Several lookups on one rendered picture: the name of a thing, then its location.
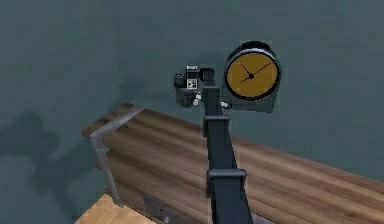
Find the yellow faced alarm clock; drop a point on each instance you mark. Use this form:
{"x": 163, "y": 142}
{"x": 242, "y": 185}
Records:
{"x": 251, "y": 76}

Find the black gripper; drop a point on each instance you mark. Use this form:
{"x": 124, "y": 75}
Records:
{"x": 183, "y": 95}

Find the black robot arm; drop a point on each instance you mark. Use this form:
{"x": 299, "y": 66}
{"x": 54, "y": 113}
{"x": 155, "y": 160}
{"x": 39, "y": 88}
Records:
{"x": 221, "y": 150}

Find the brown wooden shelf metal frame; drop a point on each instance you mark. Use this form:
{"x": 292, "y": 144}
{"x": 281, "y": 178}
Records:
{"x": 283, "y": 186}

